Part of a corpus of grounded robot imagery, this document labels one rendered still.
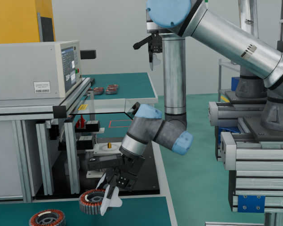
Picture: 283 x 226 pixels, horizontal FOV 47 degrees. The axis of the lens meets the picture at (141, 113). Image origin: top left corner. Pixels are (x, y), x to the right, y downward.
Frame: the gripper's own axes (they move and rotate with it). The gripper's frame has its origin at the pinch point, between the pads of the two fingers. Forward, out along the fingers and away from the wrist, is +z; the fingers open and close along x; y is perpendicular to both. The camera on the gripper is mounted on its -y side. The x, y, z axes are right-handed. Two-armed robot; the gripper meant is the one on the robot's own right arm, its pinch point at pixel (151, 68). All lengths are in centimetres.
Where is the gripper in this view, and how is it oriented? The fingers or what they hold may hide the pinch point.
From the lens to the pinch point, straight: 177.7
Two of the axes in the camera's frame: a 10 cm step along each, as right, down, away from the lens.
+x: 1.1, -2.5, 9.6
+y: 9.9, -0.1, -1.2
